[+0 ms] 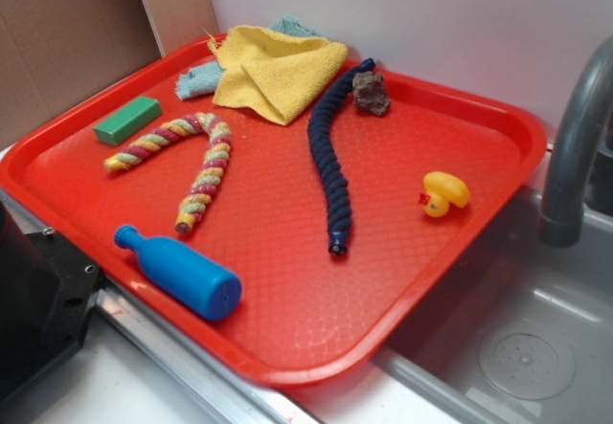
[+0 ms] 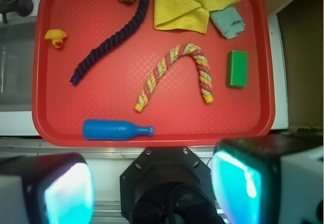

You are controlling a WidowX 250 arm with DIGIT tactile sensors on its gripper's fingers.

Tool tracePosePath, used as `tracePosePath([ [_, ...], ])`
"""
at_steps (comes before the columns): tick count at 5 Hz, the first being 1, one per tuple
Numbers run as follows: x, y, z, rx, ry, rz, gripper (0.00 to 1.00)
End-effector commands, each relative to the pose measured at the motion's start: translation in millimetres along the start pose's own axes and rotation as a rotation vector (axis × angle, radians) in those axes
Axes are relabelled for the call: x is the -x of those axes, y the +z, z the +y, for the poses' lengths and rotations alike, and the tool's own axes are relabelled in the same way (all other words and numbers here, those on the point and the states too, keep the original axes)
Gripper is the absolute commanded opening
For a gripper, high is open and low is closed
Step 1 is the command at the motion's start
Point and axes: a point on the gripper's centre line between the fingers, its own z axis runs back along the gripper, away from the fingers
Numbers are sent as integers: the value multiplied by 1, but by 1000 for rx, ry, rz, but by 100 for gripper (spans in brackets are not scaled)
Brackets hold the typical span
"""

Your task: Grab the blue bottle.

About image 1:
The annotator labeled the grey toy faucet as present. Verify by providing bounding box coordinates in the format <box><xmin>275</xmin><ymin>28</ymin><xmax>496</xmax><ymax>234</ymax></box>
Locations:
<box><xmin>538</xmin><ymin>37</ymin><xmax>612</xmax><ymax>247</ymax></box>

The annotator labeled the multicolour twisted rope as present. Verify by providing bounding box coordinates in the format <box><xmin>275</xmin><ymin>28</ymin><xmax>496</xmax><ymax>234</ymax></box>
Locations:
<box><xmin>103</xmin><ymin>112</ymin><xmax>234</xmax><ymax>235</ymax></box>

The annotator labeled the dark blue braided rope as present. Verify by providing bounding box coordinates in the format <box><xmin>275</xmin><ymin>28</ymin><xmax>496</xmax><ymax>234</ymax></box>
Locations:
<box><xmin>306</xmin><ymin>57</ymin><xmax>375</xmax><ymax>257</ymax></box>

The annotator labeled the yellow rubber duck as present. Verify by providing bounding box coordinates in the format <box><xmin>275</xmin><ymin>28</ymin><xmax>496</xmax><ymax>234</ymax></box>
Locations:
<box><xmin>420</xmin><ymin>171</ymin><xmax>471</xmax><ymax>218</ymax></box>

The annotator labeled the yellow towel cloth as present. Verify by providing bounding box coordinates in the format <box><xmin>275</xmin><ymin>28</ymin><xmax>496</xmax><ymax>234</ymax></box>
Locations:
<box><xmin>208</xmin><ymin>26</ymin><xmax>349</xmax><ymax>125</ymax></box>

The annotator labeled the green rectangular block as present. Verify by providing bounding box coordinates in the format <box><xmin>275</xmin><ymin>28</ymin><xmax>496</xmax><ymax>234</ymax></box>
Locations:
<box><xmin>93</xmin><ymin>96</ymin><xmax>162</xmax><ymax>146</ymax></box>

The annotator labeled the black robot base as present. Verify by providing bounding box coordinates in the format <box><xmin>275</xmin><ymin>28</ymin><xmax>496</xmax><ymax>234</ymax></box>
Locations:
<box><xmin>1</xmin><ymin>207</ymin><xmax>103</xmax><ymax>407</ymax></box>

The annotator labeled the brown rock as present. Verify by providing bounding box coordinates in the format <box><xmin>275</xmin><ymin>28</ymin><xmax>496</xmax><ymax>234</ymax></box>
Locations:
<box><xmin>352</xmin><ymin>71</ymin><xmax>391</xmax><ymax>117</ymax></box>

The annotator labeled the brown cardboard panel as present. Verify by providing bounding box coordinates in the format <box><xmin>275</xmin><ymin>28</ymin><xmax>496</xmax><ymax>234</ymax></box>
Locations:
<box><xmin>1</xmin><ymin>0</ymin><xmax>160</xmax><ymax>147</ymax></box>

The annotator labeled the blue plastic bottle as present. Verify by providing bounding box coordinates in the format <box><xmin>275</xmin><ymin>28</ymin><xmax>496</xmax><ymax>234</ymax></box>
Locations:
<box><xmin>114</xmin><ymin>225</ymin><xmax>242</xmax><ymax>322</ymax></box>

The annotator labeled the grey plastic sink basin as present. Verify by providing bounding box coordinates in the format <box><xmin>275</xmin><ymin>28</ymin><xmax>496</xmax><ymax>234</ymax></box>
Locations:
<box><xmin>371</xmin><ymin>189</ymin><xmax>613</xmax><ymax>424</ymax></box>

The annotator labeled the teal towel cloth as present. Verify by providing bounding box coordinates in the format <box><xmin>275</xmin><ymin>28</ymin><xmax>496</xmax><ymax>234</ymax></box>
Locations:
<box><xmin>175</xmin><ymin>15</ymin><xmax>323</xmax><ymax>100</ymax></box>

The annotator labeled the red plastic tray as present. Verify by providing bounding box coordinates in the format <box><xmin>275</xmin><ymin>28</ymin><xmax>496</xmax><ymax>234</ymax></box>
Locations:
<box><xmin>1</xmin><ymin>40</ymin><xmax>547</xmax><ymax>388</ymax></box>

